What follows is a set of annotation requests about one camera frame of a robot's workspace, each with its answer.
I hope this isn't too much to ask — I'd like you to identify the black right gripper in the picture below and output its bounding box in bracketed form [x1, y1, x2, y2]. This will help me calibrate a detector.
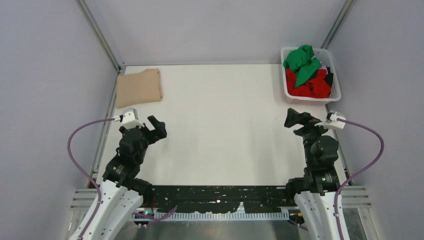
[284, 107, 335, 164]

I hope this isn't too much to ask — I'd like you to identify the green t shirt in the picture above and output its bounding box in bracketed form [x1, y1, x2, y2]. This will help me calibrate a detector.
[283, 45, 322, 88]

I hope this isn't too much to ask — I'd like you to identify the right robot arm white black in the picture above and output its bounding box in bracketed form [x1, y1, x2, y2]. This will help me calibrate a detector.
[284, 108, 349, 240]

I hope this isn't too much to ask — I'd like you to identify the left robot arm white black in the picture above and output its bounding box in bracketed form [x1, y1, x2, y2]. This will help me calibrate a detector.
[67, 112, 167, 240]

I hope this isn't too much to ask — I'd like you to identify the red t shirt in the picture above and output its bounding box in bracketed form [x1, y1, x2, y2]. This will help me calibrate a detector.
[285, 68, 332, 99]

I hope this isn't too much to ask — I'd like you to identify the folded beige t shirt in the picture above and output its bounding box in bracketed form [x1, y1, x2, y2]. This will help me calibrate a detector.
[115, 68, 163, 109]

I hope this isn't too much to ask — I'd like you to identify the black t shirt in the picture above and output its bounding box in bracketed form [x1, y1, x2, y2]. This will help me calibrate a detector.
[324, 66, 334, 88]

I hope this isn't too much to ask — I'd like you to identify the white plastic laundry basket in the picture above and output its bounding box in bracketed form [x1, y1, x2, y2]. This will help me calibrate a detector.
[281, 47, 342, 106]

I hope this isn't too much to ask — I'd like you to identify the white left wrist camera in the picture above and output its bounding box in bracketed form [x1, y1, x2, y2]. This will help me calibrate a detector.
[113, 108, 143, 130]

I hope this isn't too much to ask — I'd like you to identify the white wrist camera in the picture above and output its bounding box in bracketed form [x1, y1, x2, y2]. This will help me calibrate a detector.
[314, 110, 347, 130]
[113, 108, 143, 130]

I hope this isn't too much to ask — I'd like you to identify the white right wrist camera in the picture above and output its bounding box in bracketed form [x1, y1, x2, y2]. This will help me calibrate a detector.
[314, 110, 347, 130]

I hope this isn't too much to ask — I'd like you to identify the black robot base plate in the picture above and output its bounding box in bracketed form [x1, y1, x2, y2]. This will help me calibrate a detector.
[141, 184, 297, 214]

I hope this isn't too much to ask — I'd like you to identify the white slotted cable duct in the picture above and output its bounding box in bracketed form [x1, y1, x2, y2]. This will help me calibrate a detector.
[132, 211, 291, 222]

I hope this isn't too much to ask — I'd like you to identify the left aluminium frame post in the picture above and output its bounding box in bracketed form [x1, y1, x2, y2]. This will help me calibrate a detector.
[75, 0, 126, 73]

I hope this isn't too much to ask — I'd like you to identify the aluminium frame post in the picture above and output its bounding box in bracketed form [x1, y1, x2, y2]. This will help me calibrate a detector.
[321, 0, 357, 49]
[75, 0, 126, 73]

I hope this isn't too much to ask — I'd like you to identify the right aluminium frame post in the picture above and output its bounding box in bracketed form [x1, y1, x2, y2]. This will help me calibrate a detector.
[321, 0, 357, 49]

